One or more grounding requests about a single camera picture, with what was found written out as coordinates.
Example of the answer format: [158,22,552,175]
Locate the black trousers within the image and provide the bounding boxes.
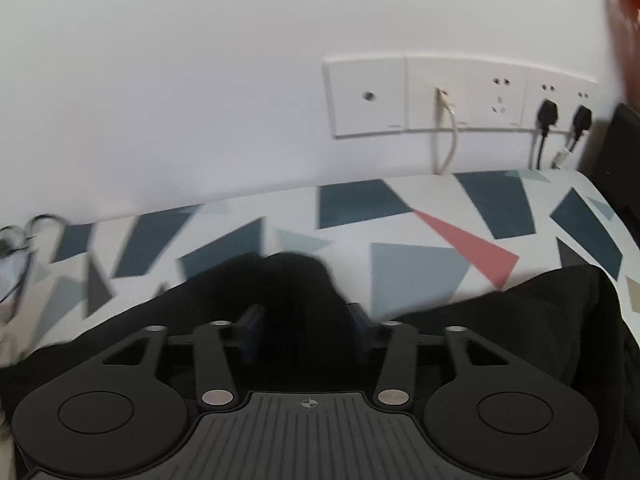
[0,167,640,361]

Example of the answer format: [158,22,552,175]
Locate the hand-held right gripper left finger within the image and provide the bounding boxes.
[102,304,266,407]

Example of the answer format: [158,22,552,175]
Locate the black box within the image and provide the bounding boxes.
[577,102,640,251]

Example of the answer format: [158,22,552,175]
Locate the white network wall socket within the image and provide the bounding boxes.
[404,57,471,132]

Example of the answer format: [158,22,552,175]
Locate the white power wall socket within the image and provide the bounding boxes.
[565,74,601,133]
[522,67,570,133]
[465,62,529,129]

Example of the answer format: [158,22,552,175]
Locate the white network cable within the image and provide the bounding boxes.
[432,87,461,176]

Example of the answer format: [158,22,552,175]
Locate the thin black cable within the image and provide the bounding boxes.
[0,214,68,321]

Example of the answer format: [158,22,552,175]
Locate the black pants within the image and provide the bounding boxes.
[0,252,640,480]

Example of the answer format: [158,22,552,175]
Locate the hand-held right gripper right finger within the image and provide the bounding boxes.
[347,302,512,407]

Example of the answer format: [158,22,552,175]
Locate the white round-jack wall plate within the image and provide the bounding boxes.
[322,56,408,139]

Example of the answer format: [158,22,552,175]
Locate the black power plug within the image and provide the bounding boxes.
[552,105,594,170]
[535,100,559,170]

